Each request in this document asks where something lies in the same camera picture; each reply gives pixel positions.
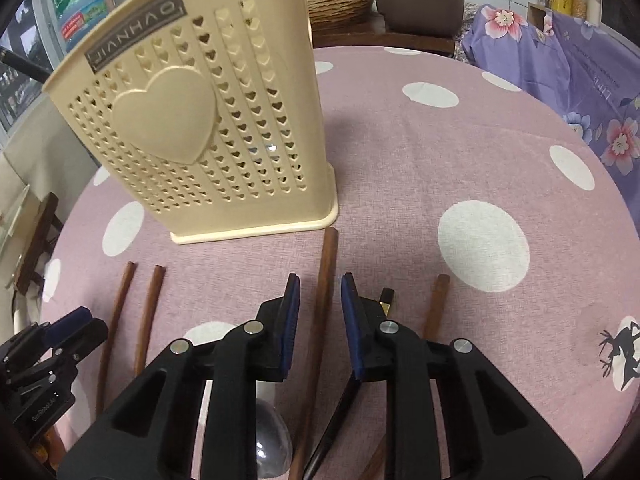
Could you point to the beige plastic utensil holder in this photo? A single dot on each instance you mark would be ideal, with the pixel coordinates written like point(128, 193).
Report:
point(165, 120)

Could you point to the purple floral cloth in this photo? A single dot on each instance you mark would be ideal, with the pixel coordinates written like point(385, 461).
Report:
point(590, 85)

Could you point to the dark wooden counter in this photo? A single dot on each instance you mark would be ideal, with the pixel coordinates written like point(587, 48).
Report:
point(380, 40)

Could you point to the small dark wooden stool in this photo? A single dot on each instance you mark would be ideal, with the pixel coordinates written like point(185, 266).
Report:
point(37, 240)

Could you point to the brown wooden chopstick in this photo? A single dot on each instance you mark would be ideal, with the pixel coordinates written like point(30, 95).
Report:
point(437, 300)
point(150, 320)
point(327, 260)
point(117, 330)

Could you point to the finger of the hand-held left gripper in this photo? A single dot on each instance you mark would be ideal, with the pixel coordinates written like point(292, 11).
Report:
point(70, 324)
point(85, 340)

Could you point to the white brown rice cooker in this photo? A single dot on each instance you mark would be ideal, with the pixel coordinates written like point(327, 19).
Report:
point(415, 2)

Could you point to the sliding window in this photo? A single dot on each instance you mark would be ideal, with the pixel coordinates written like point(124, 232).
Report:
point(22, 60)

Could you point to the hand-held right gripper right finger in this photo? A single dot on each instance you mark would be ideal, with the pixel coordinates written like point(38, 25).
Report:
point(352, 330)

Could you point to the black chopstick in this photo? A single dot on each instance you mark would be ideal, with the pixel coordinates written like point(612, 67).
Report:
point(330, 435)

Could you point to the wicker basin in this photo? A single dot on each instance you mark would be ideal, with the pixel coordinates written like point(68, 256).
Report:
point(340, 5)

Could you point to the metal pole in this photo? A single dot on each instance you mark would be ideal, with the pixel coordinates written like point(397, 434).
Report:
point(25, 65)

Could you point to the pink polka-dot tablecloth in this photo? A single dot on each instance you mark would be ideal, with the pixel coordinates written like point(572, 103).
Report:
point(400, 160)

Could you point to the blue water jug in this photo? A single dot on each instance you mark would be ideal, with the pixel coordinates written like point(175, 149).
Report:
point(80, 5)

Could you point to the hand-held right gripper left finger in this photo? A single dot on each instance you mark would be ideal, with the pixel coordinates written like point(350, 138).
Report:
point(292, 330)

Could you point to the metal spoon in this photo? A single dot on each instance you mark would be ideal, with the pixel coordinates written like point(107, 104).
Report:
point(272, 445)

